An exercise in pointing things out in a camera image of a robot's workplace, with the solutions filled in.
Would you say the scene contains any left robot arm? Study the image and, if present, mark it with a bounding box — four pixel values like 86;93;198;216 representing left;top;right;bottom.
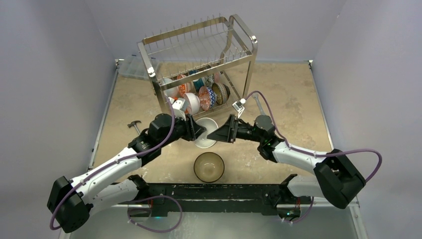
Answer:
47;114;207;233

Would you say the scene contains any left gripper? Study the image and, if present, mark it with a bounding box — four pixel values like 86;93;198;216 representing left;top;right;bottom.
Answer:
159;112;206;148

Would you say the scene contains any pinkish brown speckled bowl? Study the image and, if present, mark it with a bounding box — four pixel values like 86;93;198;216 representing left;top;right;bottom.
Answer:
194;152;225;183

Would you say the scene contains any black hammer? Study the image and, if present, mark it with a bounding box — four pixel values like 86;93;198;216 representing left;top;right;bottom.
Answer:
127;120;141;135

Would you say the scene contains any blue zigzag patterned bowl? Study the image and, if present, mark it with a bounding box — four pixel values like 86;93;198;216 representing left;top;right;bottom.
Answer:
198;86;216;111

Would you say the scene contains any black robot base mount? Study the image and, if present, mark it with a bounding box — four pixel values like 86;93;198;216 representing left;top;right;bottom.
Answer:
127;176;311;217

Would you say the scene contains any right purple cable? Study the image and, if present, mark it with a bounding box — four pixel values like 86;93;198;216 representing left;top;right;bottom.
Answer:
244;91;383;184

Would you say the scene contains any silver wrench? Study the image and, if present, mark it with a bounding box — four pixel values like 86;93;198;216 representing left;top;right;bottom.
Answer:
253;95;266;115

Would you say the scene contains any black tan geometric bowl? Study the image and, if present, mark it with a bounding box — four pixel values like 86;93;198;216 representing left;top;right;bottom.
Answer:
212;83;230;105

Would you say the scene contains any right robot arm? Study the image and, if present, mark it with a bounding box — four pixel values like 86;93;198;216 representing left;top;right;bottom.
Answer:
207;115;366;209

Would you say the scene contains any clear plastic organizer box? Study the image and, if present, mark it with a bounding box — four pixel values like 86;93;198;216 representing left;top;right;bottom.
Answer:
118;55;149;80

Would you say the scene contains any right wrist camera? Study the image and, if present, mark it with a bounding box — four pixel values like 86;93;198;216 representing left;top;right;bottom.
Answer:
232;98;246;119

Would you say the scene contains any plain white bowl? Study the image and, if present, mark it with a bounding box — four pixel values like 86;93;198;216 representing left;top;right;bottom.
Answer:
183;93;200;115

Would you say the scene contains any white bowl with dark rim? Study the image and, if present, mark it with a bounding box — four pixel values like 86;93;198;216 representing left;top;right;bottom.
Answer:
194;118;218;149

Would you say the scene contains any stainless steel dish rack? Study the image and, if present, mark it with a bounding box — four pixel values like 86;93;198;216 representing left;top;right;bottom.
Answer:
137;14;258;118

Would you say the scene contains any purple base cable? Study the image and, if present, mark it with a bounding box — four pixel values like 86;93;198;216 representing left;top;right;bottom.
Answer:
126;195;183;234

